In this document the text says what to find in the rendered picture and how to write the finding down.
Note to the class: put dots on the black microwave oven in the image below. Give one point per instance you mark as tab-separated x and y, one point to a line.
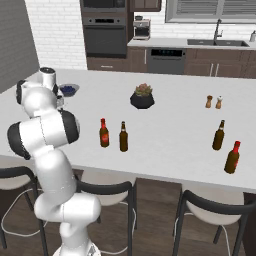
104	4

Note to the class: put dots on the silver coffee machine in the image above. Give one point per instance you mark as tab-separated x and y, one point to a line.
142	30

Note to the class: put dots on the succulent plant in black pot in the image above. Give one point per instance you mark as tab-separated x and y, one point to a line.
142	98

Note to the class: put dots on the dark tap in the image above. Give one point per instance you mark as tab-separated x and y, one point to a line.
218	31

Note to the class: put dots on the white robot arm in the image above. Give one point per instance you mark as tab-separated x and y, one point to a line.
50	173

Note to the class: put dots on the brown wall cupboard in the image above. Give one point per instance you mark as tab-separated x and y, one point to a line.
146	4

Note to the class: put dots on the white soap dispenser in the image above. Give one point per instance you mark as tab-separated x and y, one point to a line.
253	36

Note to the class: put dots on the blue bowl of blueberries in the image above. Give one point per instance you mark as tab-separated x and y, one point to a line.
68	89

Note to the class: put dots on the brown glass bottle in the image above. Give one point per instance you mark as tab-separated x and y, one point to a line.
123	140
218	138

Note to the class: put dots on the black wall oven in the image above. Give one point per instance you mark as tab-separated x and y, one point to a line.
105	38

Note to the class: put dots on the red-capped bottle with red label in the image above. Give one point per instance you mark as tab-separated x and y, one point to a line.
104	136
232	161

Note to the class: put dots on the brown drawer under oven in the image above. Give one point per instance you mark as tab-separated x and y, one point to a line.
107	64

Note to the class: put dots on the brown base cupboard run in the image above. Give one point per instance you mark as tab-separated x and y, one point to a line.
226	63

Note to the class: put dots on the dark grey sink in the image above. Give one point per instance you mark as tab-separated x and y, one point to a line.
203	42

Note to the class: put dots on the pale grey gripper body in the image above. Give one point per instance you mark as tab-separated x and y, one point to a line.
60	99

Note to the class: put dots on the black stool with cream seat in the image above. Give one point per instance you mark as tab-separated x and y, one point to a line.
106	190
213	208
16	178

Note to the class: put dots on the narrow brown base cupboard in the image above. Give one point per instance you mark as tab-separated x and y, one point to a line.
137	60

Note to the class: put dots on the black dishwasher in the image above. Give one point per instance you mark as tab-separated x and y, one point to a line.
166	61

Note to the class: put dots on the window with grey blinds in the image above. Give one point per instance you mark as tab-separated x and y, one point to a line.
213	10

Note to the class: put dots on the brown pepper shaker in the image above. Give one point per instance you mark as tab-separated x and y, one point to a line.
209	102

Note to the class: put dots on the white-topped salt shaker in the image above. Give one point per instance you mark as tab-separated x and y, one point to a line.
218	103

